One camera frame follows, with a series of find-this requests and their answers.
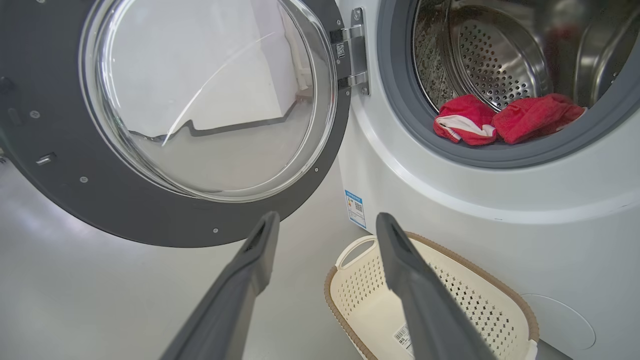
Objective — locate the blue energy label sticker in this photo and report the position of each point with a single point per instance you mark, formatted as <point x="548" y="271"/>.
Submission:
<point x="355" y="207"/>

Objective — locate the red and white garment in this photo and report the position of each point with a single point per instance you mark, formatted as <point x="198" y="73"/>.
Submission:
<point x="530" y="117"/>

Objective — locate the white barcode label sticker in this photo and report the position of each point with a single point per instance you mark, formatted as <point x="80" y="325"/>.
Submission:
<point x="403" y="340"/>

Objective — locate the black round glass washer door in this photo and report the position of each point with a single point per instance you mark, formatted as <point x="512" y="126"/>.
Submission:
<point x="50" y="175"/>

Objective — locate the cream basket with brown rim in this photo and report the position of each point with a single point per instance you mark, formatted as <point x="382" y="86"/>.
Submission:
<point x="365" y="300"/>

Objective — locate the metal washing machine door hinge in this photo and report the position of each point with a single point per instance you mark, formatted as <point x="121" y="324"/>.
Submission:
<point x="356" y="50"/>

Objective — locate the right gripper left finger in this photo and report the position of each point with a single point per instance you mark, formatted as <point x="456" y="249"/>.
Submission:
<point x="225" y="310"/>

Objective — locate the steel washer drum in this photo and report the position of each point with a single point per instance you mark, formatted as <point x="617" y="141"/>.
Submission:
<point x="500" y="65"/>

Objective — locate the grey rubber door gasket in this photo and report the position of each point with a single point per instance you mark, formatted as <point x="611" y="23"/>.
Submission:
<point x="395" y="100"/>

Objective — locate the round white filter cover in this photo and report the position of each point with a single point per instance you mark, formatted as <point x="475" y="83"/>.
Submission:
<point x="560" y="322"/>

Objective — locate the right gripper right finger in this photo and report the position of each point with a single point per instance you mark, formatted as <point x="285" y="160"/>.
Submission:
<point x="425" y="310"/>

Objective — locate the white front-load washing machine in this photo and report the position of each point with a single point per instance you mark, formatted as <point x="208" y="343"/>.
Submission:
<point x="500" y="240"/>

